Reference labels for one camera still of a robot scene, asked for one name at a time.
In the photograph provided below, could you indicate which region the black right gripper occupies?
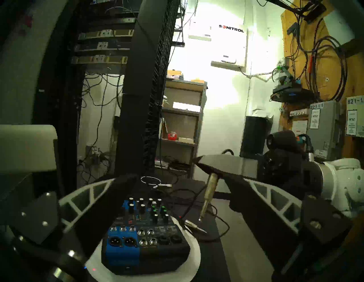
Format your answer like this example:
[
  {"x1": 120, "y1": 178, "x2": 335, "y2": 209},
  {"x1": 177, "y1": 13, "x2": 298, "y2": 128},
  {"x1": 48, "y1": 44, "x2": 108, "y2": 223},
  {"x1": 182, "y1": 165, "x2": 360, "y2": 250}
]
[{"x1": 194, "y1": 147, "x2": 311, "y2": 200}]

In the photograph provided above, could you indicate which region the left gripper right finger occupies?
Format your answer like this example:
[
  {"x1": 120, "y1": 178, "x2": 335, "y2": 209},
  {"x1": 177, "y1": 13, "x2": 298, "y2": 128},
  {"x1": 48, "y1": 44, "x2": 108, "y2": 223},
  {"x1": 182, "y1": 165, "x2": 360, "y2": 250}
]
[{"x1": 227, "y1": 176, "x2": 353, "y2": 275}]

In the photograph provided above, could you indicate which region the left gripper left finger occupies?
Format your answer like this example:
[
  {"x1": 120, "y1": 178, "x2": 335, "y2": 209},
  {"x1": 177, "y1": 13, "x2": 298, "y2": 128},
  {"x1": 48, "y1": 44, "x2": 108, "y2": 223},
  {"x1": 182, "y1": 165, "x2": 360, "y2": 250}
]
[{"x1": 12, "y1": 173, "x2": 137, "y2": 258}]

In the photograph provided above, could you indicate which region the blue black audio mixer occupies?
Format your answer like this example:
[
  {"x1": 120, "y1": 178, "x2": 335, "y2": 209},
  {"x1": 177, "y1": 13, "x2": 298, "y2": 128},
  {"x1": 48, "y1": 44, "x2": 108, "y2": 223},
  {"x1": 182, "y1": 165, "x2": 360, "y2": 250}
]
[{"x1": 102, "y1": 196, "x2": 191, "y2": 275}]

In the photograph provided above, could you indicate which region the tall black panel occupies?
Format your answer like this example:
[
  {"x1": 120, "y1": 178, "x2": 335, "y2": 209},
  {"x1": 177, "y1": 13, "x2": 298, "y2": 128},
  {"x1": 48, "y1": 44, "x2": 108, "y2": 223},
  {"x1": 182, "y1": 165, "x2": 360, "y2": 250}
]
[{"x1": 240, "y1": 115, "x2": 273, "y2": 159}]

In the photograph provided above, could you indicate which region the white round plate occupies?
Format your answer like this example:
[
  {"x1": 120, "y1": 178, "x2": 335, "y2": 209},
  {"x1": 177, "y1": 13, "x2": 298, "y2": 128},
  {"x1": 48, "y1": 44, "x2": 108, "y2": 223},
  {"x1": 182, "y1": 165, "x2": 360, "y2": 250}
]
[{"x1": 85, "y1": 222, "x2": 202, "y2": 282}]

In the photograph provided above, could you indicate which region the black network router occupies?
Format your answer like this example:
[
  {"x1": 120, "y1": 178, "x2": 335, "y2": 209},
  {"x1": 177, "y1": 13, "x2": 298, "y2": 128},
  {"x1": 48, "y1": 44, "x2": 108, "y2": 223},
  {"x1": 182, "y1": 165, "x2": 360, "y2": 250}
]
[{"x1": 270, "y1": 82, "x2": 313, "y2": 104}]

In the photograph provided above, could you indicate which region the grey metal shelf unit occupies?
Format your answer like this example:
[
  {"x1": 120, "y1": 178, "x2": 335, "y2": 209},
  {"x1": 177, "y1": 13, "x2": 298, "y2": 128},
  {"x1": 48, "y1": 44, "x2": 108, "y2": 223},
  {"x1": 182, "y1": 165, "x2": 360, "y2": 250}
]
[{"x1": 155, "y1": 78, "x2": 208, "y2": 179}]

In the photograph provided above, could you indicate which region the beige folding chair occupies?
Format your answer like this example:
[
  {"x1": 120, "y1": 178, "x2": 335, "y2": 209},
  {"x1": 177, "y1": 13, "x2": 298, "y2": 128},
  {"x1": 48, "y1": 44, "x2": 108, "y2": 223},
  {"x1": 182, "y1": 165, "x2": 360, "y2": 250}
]
[{"x1": 0, "y1": 125, "x2": 59, "y2": 199}]

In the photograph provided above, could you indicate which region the grey telecom box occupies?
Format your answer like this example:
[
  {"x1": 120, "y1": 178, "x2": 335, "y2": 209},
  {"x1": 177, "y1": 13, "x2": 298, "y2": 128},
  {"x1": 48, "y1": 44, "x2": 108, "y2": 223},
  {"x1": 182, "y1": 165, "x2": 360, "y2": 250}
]
[{"x1": 309, "y1": 100, "x2": 343, "y2": 161}]

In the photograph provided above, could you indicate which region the black server rack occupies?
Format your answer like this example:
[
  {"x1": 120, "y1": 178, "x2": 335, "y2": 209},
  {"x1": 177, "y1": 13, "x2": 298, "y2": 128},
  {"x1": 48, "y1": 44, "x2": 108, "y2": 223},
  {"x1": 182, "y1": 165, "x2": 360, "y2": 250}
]
[{"x1": 31, "y1": 0, "x2": 185, "y2": 196}]

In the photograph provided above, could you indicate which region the white Sonitrol alarm cabinet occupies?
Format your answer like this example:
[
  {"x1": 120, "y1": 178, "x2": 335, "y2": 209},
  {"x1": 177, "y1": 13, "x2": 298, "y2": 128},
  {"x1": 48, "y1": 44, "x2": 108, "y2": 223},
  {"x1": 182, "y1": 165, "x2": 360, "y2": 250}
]
[{"x1": 210, "y1": 21, "x2": 248, "y2": 69}]

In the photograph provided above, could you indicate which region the white labelled telecom box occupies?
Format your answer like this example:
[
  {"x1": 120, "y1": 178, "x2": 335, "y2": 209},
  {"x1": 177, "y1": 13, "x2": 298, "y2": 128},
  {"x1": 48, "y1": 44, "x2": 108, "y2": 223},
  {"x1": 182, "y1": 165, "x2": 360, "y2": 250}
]
[{"x1": 346, "y1": 96, "x2": 364, "y2": 137}]

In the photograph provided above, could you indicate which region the beige rack unit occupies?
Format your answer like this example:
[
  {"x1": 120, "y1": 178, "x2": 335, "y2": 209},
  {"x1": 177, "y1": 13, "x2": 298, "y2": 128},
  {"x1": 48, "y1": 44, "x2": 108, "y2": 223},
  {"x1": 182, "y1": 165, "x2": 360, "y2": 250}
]
[
  {"x1": 78, "y1": 29, "x2": 134, "y2": 40},
  {"x1": 71, "y1": 55, "x2": 128, "y2": 65}
]

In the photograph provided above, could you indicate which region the black rack server unit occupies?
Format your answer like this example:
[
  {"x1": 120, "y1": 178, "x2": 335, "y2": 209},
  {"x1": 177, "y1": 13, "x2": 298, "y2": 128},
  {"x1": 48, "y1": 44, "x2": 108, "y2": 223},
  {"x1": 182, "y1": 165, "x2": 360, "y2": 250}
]
[{"x1": 75, "y1": 41, "x2": 131, "y2": 52}]

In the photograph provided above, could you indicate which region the black cable coil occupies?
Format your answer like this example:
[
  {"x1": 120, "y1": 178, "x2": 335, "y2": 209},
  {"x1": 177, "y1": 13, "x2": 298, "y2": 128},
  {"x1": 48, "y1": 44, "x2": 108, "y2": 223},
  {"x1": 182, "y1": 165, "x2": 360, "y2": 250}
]
[{"x1": 166, "y1": 161, "x2": 192, "y2": 174}]

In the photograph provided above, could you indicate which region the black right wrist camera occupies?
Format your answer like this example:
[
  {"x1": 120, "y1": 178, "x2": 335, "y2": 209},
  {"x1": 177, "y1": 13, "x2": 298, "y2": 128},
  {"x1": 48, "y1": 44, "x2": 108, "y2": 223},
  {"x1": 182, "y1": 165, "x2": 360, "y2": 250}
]
[{"x1": 266, "y1": 130, "x2": 303, "y2": 150}]

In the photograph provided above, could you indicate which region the wall power outlet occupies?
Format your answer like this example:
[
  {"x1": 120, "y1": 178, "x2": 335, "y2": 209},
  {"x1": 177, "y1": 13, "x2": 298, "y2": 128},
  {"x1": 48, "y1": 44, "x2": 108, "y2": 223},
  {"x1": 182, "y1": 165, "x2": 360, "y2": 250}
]
[{"x1": 85, "y1": 145, "x2": 106, "y2": 165}]

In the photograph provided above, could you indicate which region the white coiled usb cable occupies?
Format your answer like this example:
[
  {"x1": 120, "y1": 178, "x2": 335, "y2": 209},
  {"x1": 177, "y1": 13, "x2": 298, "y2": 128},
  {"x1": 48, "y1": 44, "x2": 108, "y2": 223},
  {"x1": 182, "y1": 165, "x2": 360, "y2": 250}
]
[{"x1": 140, "y1": 176, "x2": 172, "y2": 189}]

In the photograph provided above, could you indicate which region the red ring jack plug cable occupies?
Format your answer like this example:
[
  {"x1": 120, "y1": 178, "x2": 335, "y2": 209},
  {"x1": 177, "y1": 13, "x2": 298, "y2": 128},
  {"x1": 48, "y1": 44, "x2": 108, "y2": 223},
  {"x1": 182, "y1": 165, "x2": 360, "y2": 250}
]
[{"x1": 168, "y1": 185, "x2": 231, "y2": 242}]

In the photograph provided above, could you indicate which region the small white wall box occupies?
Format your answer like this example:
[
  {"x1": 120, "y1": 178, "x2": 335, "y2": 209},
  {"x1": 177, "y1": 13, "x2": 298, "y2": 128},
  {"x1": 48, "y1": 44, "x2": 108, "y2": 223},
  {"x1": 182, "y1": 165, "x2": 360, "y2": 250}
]
[{"x1": 188, "y1": 18, "x2": 212, "y2": 42}]

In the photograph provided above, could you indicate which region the large black cable loop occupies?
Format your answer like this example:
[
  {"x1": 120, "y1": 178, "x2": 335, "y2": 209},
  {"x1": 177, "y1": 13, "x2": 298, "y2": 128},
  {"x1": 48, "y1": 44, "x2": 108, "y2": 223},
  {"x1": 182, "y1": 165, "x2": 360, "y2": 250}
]
[{"x1": 309, "y1": 36, "x2": 347, "y2": 103}]

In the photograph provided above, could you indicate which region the plywood wall board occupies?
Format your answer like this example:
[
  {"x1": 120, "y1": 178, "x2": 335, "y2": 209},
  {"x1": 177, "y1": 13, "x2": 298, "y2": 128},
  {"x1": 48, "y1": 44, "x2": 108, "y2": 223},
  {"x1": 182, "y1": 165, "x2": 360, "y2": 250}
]
[{"x1": 279, "y1": 0, "x2": 364, "y2": 159}]

